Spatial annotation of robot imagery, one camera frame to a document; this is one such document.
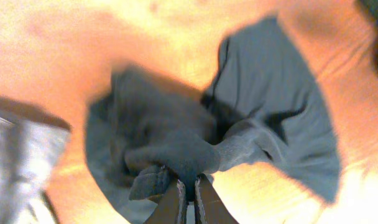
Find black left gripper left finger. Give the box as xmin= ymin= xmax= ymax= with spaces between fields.
xmin=144 ymin=179 xmax=187 ymax=224

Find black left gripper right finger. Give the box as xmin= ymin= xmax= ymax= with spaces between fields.
xmin=194 ymin=174 xmax=239 ymax=224

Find black t-shirt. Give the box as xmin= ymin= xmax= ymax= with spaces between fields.
xmin=85 ymin=17 xmax=341 ymax=223

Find grey folded trousers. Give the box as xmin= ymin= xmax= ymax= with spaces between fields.
xmin=0 ymin=96 xmax=71 ymax=223

